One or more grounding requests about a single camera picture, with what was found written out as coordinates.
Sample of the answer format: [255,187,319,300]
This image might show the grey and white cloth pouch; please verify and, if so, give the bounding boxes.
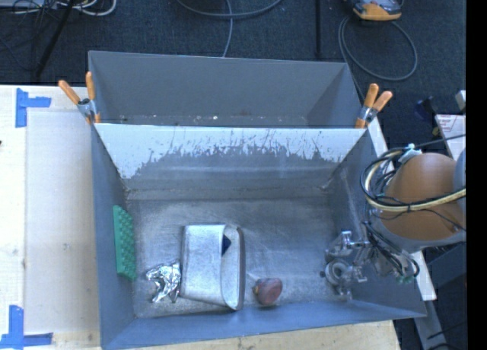
[178,223,247,312]

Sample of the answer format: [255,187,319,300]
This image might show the grey metal bin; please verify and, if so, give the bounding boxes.
[87,50,429,350]

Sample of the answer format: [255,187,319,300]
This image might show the green studded flat block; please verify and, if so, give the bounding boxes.
[112,204,138,282]

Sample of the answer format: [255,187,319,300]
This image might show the pale wood board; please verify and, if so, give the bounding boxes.
[23,107,438,350]

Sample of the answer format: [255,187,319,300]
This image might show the crumpled silver foil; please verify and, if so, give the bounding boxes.
[145,261,183,304]

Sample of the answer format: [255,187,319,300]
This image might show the red-brown toy fruit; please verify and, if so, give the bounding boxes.
[251,276,285,307]

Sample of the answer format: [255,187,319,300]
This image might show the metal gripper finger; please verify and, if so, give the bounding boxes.
[324,230,372,259]
[320,258,368,301]

